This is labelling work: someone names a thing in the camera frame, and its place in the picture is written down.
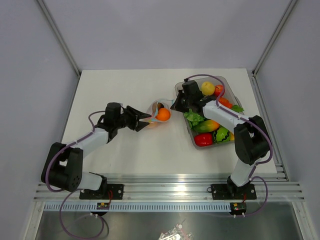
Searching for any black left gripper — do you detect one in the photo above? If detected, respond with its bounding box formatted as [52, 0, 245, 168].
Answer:
[115, 106, 151, 132]

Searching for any orange toy tangerine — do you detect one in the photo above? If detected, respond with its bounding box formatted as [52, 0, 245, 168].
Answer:
[155, 108, 171, 122]

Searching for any brown toy kiwi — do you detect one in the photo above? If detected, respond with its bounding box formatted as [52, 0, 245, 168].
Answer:
[157, 102, 166, 109]

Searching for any clear zip top bag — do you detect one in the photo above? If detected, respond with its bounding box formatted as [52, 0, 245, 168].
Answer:
[144, 98, 174, 129]

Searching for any orange toy carrot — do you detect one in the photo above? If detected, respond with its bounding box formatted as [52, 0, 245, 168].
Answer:
[218, 97, 244, 113]

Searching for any orange pink toy peach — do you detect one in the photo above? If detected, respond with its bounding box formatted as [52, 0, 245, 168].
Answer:
[146, 120, 159, 129]

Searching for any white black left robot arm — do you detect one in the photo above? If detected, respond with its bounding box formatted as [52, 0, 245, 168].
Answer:
[41, 102, 151, 199]

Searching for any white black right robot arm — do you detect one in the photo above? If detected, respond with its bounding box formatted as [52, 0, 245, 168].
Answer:
[170, 77, 274, 200]

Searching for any clear plastic food bin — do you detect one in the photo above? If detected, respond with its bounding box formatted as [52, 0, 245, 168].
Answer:
[174, 75, 247, 151]

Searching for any bag of small parts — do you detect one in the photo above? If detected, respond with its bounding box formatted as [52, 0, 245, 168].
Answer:
[158, 221, 194, 240]

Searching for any green white toy cabbage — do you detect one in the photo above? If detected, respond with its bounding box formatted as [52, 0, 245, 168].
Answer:
[183, 109, 205, 129]

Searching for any pale yellow toy apple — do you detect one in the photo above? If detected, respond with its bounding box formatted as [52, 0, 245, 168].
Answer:
[201, 81, 216, 96]

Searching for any green orange toy mango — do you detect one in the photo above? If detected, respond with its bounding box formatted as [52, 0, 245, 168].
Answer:
[193, 119, 220, 134]

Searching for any red toy bell pepper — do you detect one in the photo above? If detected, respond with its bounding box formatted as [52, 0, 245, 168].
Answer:
[194, 132, 214, 147]

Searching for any green striped toy watermelon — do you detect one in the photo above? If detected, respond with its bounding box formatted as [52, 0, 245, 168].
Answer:
[213, 126, 231, 144]

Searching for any yellow toy bell pepper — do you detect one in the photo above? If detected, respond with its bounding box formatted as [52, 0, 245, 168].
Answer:
[230, 132, 235, 141]

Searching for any aluminium mounting rail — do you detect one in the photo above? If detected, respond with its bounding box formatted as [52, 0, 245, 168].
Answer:
[33, 174, 305, 203]

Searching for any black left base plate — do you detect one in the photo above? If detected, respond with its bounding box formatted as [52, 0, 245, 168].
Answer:
[79, 183, 124, 200]

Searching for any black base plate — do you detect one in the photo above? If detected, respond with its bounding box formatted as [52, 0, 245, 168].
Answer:
[79, 183, 124, 200]
[210, 183, 257, 201]

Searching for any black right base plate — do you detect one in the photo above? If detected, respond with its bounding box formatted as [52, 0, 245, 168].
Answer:
[210, 183, 257, 201]

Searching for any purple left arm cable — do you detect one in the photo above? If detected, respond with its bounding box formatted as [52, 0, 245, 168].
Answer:
[44, 106, 126, 193]

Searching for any white slotted cable duct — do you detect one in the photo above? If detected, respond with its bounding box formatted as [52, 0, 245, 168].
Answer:
[43, 201, 231, 213]

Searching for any left aluminium frame post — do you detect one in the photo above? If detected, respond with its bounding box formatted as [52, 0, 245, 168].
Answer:
[35, 0, 82, 79]

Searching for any aluminium frame post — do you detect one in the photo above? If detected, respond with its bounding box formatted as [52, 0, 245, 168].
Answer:
[252, 0, 300, 77]
[35, 0, 82, 79]

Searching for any right aluminium frame post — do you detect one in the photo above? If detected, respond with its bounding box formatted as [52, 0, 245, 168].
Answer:
[252, 0, 300, 77]

